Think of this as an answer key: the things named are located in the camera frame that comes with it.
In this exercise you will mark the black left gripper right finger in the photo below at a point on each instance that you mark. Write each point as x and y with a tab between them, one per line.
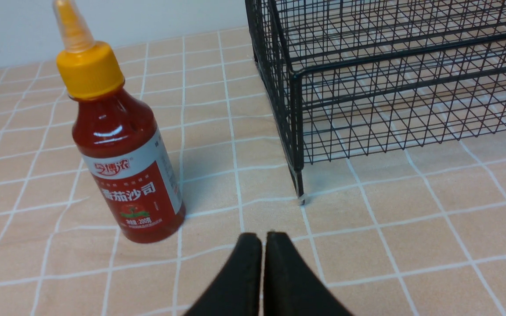
290	286

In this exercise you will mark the black wire mesh shelf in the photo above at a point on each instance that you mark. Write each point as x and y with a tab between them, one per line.
347	78

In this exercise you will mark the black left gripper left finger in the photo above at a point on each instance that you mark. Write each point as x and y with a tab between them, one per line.
235	291

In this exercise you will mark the red ketchup bottle yellow cap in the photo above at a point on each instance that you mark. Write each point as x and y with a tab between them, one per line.
117	135

